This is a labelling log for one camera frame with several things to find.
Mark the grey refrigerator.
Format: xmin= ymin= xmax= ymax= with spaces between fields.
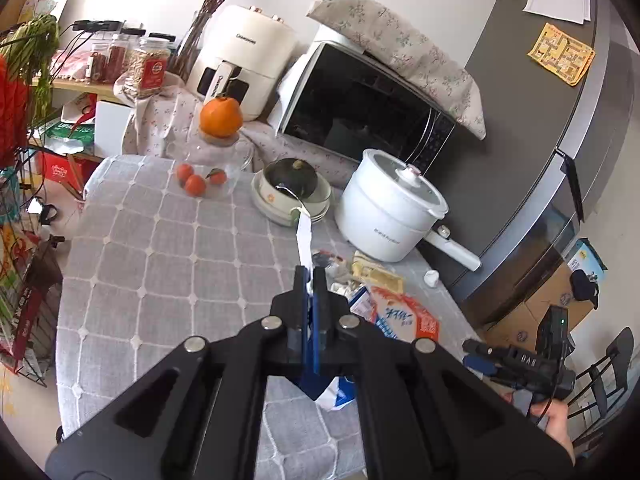
xmin=435 ymin=0 xmax=640 ymax=321

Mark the white box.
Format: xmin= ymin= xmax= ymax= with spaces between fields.
xmin=94 ymin=101 xmax=132 ymax=157

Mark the small blue white packet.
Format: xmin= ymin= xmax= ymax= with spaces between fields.
xmin=347 ymin=285 xmax=378 ymax=321

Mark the white electric pot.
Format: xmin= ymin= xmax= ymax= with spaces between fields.
xmin=334 ymin=148 xmax=482 ymax=272

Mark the glass pot lid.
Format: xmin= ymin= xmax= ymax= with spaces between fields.
xmin=361 ymin=148 xmax=449 ymax=218

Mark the white air fryer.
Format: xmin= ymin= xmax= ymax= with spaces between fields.
xmin=186 ymin=5 xmax=298 ymax=122

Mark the blue box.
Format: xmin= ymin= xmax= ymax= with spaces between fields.
xmin=565 ymin=237 xmax=608 ymax=286

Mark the clear glass bowl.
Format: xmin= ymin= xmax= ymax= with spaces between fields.
xmin=167 ymin=157 xmax=241 ymax=200

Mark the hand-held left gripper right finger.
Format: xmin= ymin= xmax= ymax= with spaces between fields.
xmin=312 ymin=266 xmax=576 ymax=480

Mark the black cap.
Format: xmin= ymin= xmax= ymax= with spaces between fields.
xmin=570 ymin=270 xmax=600 ymax=311

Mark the dark green squash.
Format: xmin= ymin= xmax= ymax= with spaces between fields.
xmin=263 ymin=158 xmax=319 ymax=201

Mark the silver foil wrapper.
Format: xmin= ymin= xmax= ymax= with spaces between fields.
xmin=312 ymin=250 xmax=346 ymax=271

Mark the green hanging plant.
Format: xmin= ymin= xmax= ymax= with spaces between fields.
xmin=10 ymin=14 xmax=60 ymax=126

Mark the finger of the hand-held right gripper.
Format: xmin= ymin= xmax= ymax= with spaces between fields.
xmin=462 ymin=339 xmax=503 ymax=358
xmin=462 ymin=355 xmax=502 ymax=380

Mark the jar of red chillies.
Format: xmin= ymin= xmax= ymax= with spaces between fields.
xmin=105 ymin=34 xmax=141 ymax=83

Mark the red carton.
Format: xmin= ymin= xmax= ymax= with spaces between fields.
xmin=37 ymin=152 xmax=83 ymax=186

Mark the cardboard box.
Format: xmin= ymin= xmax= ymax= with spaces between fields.
xmin=482 ymin=260 xmax=591 ymax=356

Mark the white paper strip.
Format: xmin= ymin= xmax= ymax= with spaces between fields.
xmin=295 ymin=207 xmax=315 ymax=306

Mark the floral fabric appliance cover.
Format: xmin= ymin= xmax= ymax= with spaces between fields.
xmin=306 ymin=0 xmax=487 ymax=141

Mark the bundle of bare twigs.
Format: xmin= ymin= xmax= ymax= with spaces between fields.
xmin=170 ymin=0 xmax=278 ymax=76

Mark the black microwave oven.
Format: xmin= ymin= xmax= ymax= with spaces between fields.
xmin=272 ymin=25 xmax=456 ymax=188

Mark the white orange snack packet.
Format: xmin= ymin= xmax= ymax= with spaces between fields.
xmin=372 ymin=290 xmax=441 ymax=343

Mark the black wire rack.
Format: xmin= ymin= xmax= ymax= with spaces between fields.
xmin=0 ymin=240 xmax=63 ymax=388

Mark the blue white plastic bag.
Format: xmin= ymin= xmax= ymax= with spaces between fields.
xmin=299 ymin=374 xmax=362 ymax=412

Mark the red label glass jar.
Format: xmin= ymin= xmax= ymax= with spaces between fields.
xmin=122 ymin=37 xmax=170 ymax=100

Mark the black chair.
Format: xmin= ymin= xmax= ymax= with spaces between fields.
xmin=565 ymin=327 xmax=636 ymax=456

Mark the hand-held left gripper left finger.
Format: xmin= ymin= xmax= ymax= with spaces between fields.
xmin=45 ymin=265 xmax=316 ymax=480

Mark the green plastic bag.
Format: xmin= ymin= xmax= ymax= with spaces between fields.
xmin=45 ymin=117 xmax=96 ymax=153

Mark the white paper note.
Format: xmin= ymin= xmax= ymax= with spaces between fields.
xmin=522 ymin=0 xmax=592 ymax=25

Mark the yellow printed paper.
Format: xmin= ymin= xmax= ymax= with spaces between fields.
xmin=527 ymin=22 xmax=596 ymax=87

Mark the large orange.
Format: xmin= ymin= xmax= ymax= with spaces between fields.
xmin=200 ymin=96 xmax=244 ymax=138

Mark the yellow wrapper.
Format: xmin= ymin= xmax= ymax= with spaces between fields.
xmin=351 ymin=250 xmax=405 ymax=293

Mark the cream ceramic bowl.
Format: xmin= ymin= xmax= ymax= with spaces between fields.
xmin=250 ymin=160 xmax=333 ymax=227

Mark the wooden shelf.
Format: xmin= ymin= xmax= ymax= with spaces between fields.
xmin=27 ymin=75 xmax=118 ymax=201

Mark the grey checked tablecloth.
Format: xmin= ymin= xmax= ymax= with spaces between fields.
xmin=56 ymin=154 xmax=481 ymax=480

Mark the person's right hand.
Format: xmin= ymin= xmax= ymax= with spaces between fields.
xmin=529 ymin=399 xmax=576 ymax=461

